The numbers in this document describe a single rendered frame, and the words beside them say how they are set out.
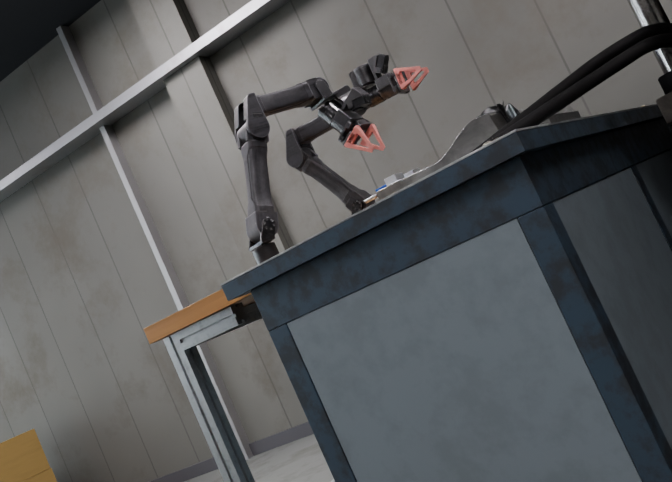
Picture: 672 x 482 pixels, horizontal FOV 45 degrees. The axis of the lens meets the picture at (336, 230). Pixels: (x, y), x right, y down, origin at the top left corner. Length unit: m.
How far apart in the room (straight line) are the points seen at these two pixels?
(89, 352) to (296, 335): 4.49
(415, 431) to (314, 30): 3.47
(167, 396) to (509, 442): 4.36
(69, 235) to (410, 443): 4.63
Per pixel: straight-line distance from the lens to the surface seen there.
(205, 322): 1.86
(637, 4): 2.04
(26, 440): 6.20
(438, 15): 4.45
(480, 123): 2.02
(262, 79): 4.91
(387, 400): 1.56
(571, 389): 1.41
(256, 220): 2.04
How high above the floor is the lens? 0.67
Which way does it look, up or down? 5 degrees up
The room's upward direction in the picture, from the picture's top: 24 degrees counter-clockwise
